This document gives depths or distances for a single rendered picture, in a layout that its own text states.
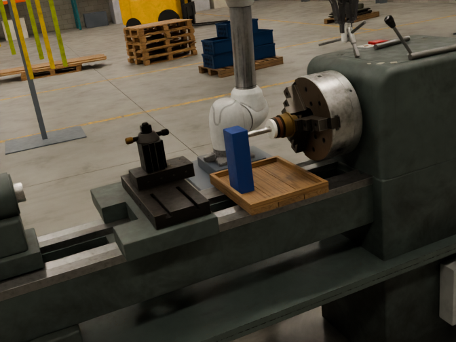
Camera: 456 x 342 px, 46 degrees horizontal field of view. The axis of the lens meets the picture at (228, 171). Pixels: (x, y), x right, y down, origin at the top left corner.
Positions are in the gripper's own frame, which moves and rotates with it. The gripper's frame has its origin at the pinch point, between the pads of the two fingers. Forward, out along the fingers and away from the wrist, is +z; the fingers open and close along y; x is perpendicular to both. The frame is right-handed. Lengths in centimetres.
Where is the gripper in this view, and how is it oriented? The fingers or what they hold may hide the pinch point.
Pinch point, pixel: (346, 32)
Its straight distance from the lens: 219.4
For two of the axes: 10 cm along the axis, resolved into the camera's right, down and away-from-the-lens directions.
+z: 1.2, 9.3, 3.5
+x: 4.1, 2.8, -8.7
